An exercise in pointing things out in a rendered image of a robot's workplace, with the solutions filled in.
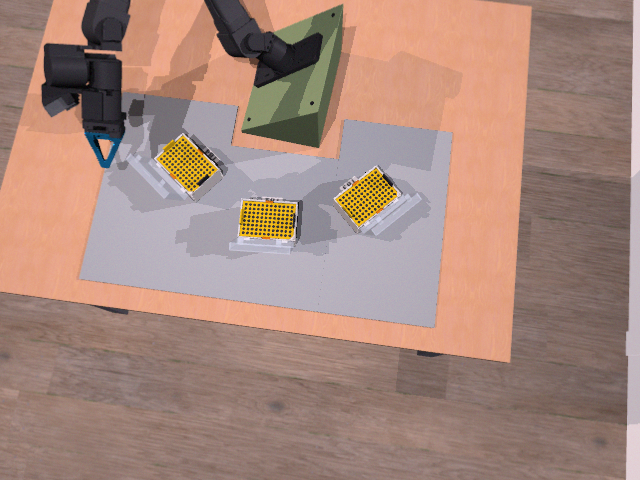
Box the grey flat mat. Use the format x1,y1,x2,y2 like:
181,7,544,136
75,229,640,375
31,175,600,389
79,92,453,328

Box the yellow pipette tip rack insert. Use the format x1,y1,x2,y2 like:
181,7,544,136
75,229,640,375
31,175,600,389
157,136,217,191
336,168,397,227
239,201,296,239

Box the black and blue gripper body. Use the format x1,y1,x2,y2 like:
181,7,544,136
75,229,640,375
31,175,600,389
82,89,127,138

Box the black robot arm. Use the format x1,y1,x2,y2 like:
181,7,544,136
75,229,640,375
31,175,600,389
41,0,323,121

